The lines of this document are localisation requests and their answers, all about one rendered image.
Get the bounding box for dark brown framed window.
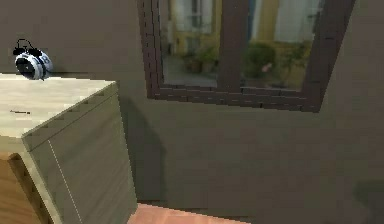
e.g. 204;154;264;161
136;0;357;114

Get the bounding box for pale wooden chest of drawers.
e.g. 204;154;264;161
0;73;139;224

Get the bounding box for white and black alarm clock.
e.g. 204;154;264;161
12;38;54;81

